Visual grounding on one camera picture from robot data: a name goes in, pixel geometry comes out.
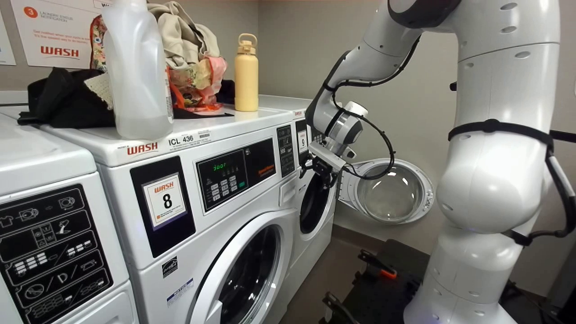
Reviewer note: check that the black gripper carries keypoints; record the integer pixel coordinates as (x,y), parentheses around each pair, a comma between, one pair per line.
(322,170)

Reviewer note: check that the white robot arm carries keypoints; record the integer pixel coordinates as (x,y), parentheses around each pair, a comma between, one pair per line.
(501,155)

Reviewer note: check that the open washer door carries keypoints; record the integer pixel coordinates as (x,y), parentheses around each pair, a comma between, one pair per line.
(400,197)

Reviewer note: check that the yellow water bottle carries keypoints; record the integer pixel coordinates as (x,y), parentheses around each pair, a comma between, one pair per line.
(245,73)

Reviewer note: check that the pile of clothes in bag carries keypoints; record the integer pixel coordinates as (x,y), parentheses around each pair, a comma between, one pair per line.
(195,65)

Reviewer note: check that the black base platform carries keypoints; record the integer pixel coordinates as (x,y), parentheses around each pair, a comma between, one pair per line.
(378,299)

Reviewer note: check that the translucent detergent jug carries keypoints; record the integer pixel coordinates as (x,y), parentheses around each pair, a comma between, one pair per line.
(135,69)

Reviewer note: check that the dark navy cloth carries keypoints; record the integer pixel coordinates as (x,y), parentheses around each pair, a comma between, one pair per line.
(63,100)

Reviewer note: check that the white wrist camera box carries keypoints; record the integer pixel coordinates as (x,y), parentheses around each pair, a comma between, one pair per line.
(328,157)

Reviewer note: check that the orange handled clamp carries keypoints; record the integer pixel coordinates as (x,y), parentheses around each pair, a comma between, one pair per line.
(380,267)

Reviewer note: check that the wall instruction poster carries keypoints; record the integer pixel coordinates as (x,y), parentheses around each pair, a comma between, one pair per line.
(56,33)

